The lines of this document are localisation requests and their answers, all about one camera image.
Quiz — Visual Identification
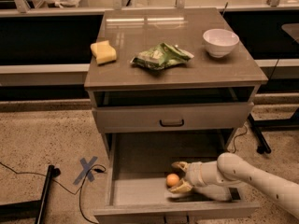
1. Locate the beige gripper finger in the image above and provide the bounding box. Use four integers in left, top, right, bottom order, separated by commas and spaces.
169, 178, 193, 194
171, 161, 189, 173

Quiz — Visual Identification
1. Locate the black floor cable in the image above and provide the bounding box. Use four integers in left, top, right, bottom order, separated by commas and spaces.
0, 161, 107, 224

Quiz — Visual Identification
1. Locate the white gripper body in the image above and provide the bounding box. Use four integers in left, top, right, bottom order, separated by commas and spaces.
185, 162, 206, 187

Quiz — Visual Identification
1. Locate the white bowl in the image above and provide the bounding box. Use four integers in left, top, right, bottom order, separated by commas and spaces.
203, 29, 239, 58

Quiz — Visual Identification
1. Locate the open grey middle drawer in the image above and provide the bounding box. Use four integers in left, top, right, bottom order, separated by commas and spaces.
94, 130, 259, 224

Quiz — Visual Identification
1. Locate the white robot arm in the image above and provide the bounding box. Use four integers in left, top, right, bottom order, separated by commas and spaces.
169, 152, 299, 218

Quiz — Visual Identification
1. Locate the orange fruit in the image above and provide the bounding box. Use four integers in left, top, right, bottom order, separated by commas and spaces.
166, 174, 179, 188

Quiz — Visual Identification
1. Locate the black stand leg left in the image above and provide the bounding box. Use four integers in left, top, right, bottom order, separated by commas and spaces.
0, 165, 61, 224

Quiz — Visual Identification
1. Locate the blue tape cross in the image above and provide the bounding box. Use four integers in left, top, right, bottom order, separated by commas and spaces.
73, 156, 97, 185

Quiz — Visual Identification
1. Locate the closed grey top drawer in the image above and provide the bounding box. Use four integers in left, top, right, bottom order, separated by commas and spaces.
93, 103, 253, 133

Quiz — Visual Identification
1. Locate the black stand leg right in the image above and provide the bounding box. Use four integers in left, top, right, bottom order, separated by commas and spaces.
248, 115, 271, 154

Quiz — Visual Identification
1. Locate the green chip bag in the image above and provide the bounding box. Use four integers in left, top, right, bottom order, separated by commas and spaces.
131, 43, 193, 71

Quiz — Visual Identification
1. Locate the black stand leg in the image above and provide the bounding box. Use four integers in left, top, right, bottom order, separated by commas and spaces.
0, 165, 61, 224
248, 115, 271, 154

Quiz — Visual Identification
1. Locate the yellow sponge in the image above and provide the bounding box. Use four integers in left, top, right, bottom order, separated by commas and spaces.
91, 40, 117, 64

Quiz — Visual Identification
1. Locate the grey drawer cabinet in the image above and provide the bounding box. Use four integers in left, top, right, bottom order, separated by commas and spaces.
83, 7, 269, 224

